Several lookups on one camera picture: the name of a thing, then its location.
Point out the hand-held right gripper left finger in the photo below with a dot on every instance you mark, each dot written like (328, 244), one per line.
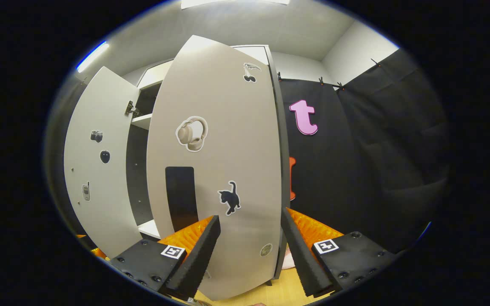
(194, 259)

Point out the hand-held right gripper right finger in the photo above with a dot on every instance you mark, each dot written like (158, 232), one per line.
(302, 259)

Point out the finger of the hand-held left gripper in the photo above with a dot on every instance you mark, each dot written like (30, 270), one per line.
(99, 254)

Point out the white door with camera stickers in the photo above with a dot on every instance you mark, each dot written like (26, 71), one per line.
(100, 212)

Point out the white door with headphone sticker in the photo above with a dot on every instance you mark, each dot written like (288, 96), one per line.
(228, 148)

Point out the white cabinet shelf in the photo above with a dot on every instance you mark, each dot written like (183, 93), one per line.
(143, 122)
(149, 229)

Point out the metal door hinge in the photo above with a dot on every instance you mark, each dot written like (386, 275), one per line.
(131, 109)

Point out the small pink white figure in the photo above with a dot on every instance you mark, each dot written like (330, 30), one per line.
(288, 261)

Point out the ceiling light strip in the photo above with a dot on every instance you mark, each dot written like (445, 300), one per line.
(93, 56)

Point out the ceiling light panel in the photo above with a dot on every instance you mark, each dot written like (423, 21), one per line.
(234, 3)

